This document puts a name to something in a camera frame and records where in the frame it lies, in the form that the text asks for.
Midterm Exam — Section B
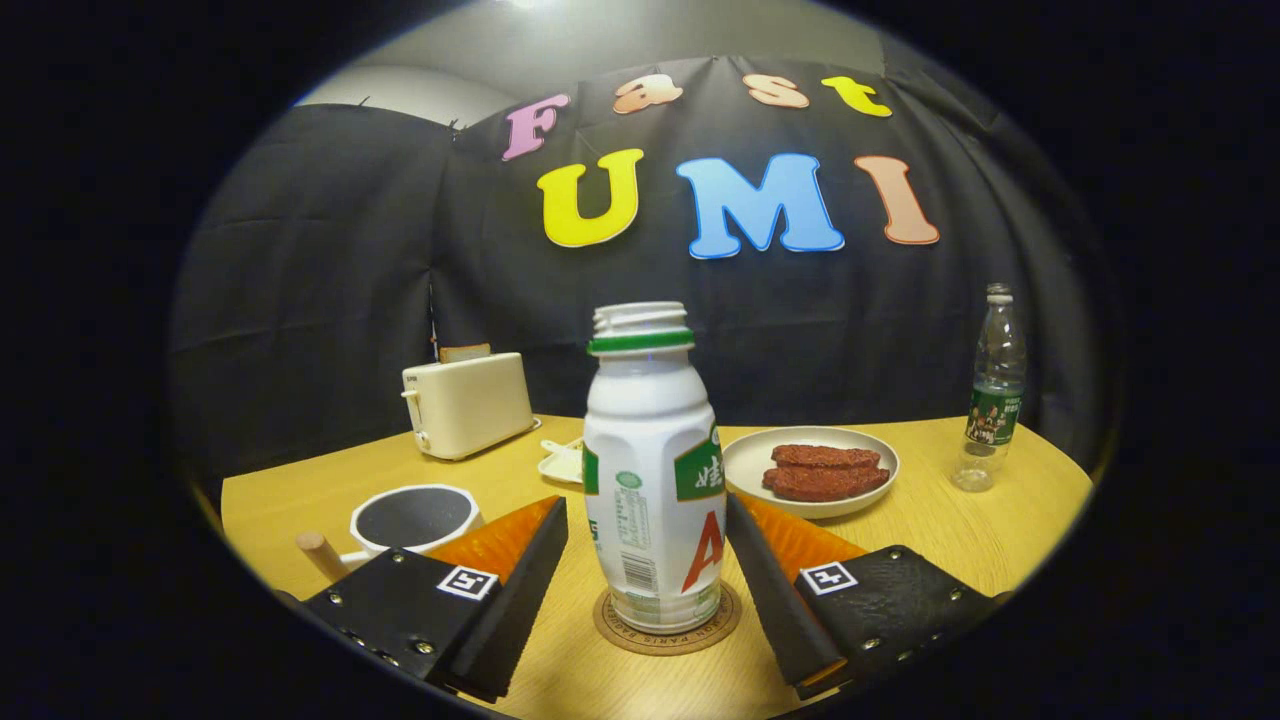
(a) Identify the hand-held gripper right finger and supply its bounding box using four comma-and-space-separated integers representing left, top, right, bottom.
726, 492, 1011, 701

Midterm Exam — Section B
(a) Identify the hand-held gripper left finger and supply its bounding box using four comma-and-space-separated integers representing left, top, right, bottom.
300, 496, 569, 704

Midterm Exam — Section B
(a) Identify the round cork coaster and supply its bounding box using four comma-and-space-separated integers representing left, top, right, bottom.
592, 583, 743, 657

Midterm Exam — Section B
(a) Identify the white cup wooden handle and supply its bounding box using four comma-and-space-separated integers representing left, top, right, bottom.
296, 484, 485, 584

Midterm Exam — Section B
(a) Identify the white juice bottle green label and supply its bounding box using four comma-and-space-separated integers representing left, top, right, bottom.
582, 302, 728, 634

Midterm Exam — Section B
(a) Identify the clear plastic water bottle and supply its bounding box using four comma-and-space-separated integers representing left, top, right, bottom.
950, 283, 1028, 493

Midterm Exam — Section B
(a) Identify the red sausage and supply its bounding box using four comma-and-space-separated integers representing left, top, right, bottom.
770, 444, 882, 470
762, 466, 891, 503

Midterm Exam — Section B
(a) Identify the white divided bean dish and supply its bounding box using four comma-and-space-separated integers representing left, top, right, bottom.
537, 437, 586, 486

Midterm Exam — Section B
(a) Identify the white round plate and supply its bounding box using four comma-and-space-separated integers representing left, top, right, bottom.
722, 426, 900, 520

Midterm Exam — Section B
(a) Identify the wooden table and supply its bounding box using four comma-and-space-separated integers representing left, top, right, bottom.
220, 415, 1096, 720

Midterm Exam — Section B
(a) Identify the cream toaster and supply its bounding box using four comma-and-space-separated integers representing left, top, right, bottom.
402, 352, 538, 462

